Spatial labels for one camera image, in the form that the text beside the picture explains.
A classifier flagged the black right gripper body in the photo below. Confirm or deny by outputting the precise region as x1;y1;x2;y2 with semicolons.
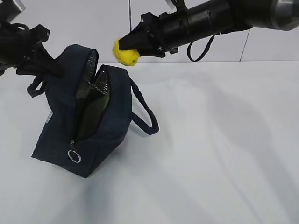
140;12;179;56

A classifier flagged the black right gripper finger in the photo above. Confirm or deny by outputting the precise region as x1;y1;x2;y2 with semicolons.
119;24;150;50
137;47;164;57

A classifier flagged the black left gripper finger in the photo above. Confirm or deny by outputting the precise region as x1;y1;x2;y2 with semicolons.
16;44;64;77

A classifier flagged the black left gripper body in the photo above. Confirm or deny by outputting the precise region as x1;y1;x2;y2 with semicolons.
0;24;50;75

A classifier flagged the yellow lemon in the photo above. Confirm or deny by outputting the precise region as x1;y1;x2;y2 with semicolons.
112;38;140;67

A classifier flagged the glass container with green lid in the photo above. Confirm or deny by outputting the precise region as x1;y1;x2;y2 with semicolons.
75;95;110;141

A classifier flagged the navy blue lunch bag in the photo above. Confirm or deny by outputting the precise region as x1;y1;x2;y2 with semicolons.
27;44;159;178

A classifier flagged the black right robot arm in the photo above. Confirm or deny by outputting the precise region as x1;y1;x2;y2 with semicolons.
119;0;299;62

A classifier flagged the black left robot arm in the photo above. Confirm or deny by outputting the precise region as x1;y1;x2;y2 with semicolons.
0;21;63;77

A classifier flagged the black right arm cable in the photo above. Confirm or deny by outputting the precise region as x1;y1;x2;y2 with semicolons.
187;32;228;63

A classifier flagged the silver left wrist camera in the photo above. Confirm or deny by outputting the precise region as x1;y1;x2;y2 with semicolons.
0;0;26;22

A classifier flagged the black vertical wall cable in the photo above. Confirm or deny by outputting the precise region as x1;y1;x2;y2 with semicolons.
128;0;133;33

